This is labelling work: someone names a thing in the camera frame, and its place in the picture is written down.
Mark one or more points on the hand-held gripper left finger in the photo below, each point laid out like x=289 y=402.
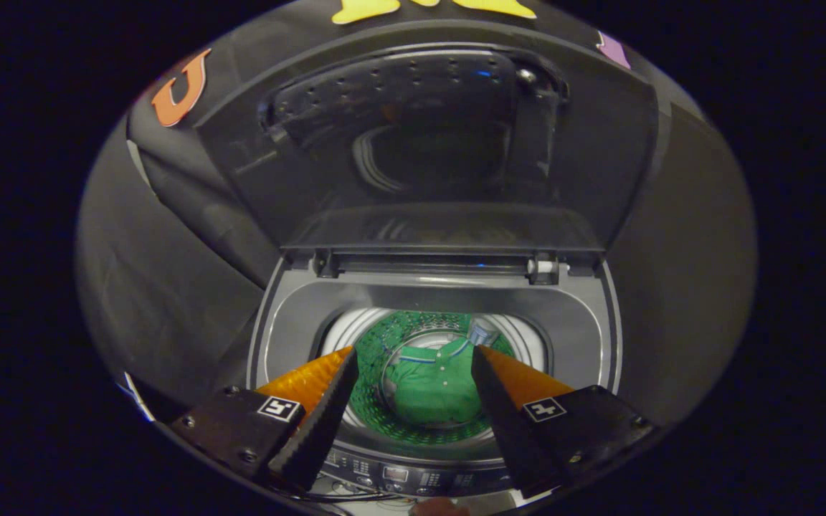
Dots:
x=323 y=416

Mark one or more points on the green polo shirt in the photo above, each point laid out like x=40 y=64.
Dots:
x=434 y=387

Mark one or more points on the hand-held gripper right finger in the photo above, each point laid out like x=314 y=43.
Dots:
x=502 y=416

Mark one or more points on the dark washing machine lid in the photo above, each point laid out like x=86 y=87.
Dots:
x=585 y=165

